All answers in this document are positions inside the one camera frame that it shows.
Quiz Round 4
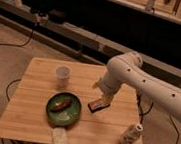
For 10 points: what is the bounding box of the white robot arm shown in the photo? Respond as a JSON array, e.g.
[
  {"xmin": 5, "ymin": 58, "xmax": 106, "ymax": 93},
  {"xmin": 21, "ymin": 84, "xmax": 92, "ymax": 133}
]
[{"xmin": 97, "ymin": 51, "xmax": 181, "ymax": 122}]

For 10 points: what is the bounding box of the brown rectangular block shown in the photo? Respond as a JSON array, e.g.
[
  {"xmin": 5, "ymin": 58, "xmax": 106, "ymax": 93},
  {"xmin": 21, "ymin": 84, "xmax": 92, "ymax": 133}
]
[{"xmin": 87, "ymin": 99, "xmax": 108, "ymax": 113}]

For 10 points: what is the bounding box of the wooden table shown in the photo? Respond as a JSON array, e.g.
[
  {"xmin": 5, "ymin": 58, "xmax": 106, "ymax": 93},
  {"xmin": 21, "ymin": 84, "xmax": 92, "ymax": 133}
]
[{"xmin": 0, "ymin": 58, "xmax": 143, "ymax": 144}]

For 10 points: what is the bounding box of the white bottle on table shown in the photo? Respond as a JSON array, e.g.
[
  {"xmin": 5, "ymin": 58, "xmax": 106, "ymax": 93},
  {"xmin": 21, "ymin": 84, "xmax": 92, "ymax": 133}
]
[{"xmin": 118, "ymin": 124, "xmax": 143, "ymax": 144}]

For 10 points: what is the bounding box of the green plate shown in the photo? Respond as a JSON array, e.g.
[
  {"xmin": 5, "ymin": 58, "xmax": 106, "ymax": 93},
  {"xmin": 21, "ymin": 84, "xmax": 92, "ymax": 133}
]
[{"xmin": 45, "ymin": 92, "xmax": 82, "ymax": 127}]

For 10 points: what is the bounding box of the black device on ledge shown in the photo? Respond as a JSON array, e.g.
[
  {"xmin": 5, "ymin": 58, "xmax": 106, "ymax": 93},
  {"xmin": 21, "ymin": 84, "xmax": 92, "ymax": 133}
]
[{"xmin": 48, "ymin": 10, "xmax": 67, "ymax": 24}]

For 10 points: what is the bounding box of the black cable on floor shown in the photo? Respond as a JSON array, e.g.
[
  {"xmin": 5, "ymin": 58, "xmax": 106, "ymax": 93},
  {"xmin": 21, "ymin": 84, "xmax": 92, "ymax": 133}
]
[{"xmin": 0, "ymin": 19, "xmax": 37, "ymax": 53}]

